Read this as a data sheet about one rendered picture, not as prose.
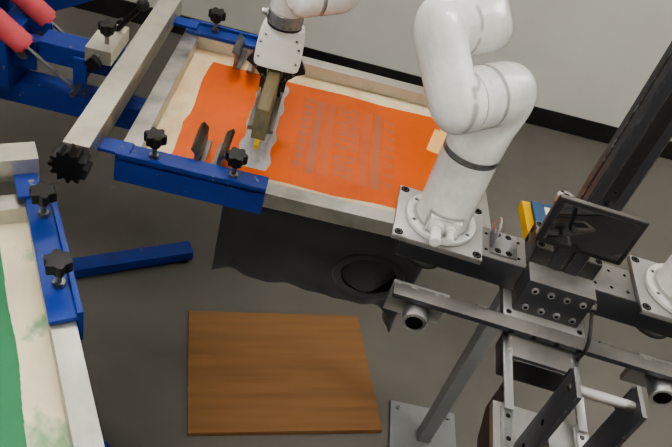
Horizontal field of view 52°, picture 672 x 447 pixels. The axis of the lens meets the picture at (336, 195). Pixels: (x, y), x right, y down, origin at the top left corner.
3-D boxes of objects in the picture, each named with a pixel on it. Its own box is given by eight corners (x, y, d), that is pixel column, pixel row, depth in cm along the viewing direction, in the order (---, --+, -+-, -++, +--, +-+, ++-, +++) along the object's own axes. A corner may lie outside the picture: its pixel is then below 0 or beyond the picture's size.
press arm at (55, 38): (124, 66, 159) (125, 47, 156) (116, 79, 155) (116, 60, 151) (49, 47, 158) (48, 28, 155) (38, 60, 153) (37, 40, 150)
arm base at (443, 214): (473, 267, 114) (510, 198, 104) (400, 245, 113) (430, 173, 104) (474, 208, 126) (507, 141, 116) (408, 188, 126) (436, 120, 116)
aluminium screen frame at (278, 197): (468, 110, 189) (473, 99, 187) (487, 260, 144) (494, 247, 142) (186, 38, 183) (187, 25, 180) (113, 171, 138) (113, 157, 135)
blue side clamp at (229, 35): (297, 69, 187) (302, 46, 182) (295, 78, 183) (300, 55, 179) (188, 41, 184) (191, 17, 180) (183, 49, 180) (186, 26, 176)
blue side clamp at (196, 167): (264, 199, 144) (270, 173, 140) (260, 214, 140) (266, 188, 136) (121, 165, 141) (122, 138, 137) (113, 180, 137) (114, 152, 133)
